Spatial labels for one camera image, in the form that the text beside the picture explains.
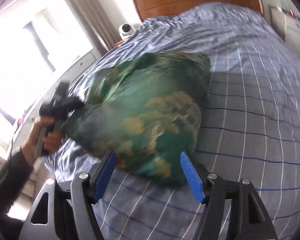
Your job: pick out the dark sleeved left forearm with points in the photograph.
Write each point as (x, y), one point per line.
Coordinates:
(13, 176)

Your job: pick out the blue checked duvet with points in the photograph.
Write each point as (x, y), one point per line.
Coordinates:
(250, 129)

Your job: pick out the white round fan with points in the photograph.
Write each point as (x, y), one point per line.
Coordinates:
(126, 31)

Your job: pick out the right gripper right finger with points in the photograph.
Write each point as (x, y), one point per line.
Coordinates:
(209, 189)

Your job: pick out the white window cabinet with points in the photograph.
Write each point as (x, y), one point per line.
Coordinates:
(71, 72)

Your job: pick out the beige curtain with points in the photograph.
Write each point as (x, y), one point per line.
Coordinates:
(97, 24)

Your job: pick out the white grey desk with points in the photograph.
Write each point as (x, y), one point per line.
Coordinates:
(287, 27)

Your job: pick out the green patterned silk jacket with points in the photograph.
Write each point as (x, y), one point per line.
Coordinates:
(148, 111)

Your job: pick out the wooden nightstand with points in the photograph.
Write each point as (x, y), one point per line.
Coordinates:
(119, 43)

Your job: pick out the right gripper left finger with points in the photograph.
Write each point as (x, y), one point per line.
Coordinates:
(86, 190)

